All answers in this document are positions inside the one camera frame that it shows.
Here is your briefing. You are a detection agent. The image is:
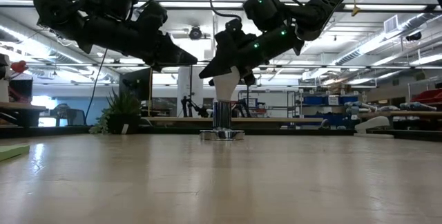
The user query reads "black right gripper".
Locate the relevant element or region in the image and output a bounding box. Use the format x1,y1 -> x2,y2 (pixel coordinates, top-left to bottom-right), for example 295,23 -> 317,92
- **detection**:
198,26 -> 305,87

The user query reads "green sticky note pad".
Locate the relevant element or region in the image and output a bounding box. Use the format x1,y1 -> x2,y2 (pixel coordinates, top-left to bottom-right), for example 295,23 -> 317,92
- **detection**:
0,144 -> 30,162

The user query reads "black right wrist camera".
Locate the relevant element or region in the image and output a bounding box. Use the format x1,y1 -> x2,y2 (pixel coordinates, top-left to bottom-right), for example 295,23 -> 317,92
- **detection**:
224,17 -> 243,34

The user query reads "small black ceiling camera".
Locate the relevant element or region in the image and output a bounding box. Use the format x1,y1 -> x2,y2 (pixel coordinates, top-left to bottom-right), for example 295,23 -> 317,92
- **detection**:
188,25 -> 204,41

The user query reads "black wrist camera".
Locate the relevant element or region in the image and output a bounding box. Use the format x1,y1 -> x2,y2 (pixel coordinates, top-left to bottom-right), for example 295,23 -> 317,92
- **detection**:
224,17 -> 243,34
137,0 -> 169,33

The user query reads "grey office chair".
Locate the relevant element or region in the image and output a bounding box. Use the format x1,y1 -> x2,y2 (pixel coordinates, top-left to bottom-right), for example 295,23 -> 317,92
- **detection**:
50,103 -> 86,127

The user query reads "red object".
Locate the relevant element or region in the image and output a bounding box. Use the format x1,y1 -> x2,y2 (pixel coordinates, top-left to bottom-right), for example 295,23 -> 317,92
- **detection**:
10,59 -> 30,75

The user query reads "black hanging cable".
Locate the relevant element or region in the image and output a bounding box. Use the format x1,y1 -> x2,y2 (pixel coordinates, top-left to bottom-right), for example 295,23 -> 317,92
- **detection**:
84,48 -> 108,125

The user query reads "dark right arm cable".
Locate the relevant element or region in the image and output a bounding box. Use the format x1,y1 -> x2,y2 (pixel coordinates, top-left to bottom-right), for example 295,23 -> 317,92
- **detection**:
209,0 -> 304,21

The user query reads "blue storage shelf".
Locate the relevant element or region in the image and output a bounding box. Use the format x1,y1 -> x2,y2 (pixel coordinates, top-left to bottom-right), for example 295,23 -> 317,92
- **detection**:
299,93 -> 363,130

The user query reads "black monitor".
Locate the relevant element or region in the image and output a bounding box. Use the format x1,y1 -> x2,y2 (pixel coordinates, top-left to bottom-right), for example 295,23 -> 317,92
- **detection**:
118,66 -> 153,102

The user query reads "black ceiling speaker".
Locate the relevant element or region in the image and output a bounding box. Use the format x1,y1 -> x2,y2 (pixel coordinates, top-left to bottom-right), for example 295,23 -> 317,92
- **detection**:
405,30 -> 423,43

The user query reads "white lightbulb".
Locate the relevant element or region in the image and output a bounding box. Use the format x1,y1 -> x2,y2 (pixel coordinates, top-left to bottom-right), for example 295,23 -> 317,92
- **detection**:
213,65 -> 242,103

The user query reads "black overhead light bar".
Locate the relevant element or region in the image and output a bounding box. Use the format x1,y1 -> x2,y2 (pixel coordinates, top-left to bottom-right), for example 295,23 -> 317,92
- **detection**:
0,0 -> 442,14

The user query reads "red bin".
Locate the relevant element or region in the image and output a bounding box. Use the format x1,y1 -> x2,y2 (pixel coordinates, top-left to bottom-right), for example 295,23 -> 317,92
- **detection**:
413,88 -> 442,106

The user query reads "wooden workbench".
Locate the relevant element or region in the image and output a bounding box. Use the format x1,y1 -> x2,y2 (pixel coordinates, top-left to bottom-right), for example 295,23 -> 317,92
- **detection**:
0,101 -> 48,128

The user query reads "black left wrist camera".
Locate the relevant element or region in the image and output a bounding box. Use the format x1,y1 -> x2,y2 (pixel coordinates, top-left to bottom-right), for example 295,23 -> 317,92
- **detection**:
137,0 -> 169,33

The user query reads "black aluminium table frame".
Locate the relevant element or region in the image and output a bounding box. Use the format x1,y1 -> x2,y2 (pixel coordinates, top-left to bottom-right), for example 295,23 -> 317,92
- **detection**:
0,124 -> 442,142

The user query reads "black metal gantry frame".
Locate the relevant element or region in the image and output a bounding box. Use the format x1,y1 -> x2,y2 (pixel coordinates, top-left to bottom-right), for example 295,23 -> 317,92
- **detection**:
189,59 -> 250,115

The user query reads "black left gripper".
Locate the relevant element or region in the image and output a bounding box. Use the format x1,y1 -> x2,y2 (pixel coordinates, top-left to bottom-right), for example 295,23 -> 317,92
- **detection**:
82,15 -> 199,73

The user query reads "green potted plant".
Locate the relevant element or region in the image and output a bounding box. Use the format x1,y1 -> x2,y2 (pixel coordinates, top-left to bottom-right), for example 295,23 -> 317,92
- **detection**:
88,88 -> 143,136

